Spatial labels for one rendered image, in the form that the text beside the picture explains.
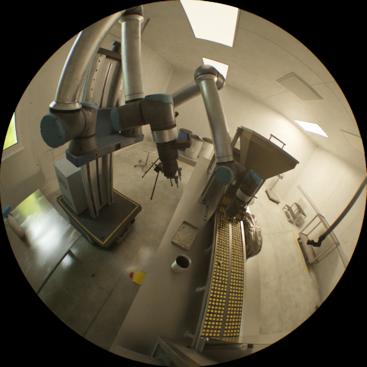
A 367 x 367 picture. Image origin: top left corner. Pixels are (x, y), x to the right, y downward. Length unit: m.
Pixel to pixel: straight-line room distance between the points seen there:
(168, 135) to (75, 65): 0.45
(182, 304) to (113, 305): 0.91
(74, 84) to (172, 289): 0.97
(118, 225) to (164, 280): 0.87
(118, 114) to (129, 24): 0.45
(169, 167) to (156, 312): 0.66
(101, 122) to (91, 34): 0.63
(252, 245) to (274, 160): 0.55
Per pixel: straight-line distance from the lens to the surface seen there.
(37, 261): 1.03
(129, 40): 0.65
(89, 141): 0.76
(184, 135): 3.88
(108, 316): 1.53
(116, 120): 0.45
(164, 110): 0.42
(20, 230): 1.16
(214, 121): 0.60
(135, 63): 0.61
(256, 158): 0.78
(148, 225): 1.82
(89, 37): 0.58
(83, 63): 0.57
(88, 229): 1.43
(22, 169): 2.14
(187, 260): 0.73
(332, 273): 4.23
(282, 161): 0.80
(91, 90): 0.93
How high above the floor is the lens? 1.50
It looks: 33 degrees down
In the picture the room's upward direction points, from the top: 22 degrees clockwise
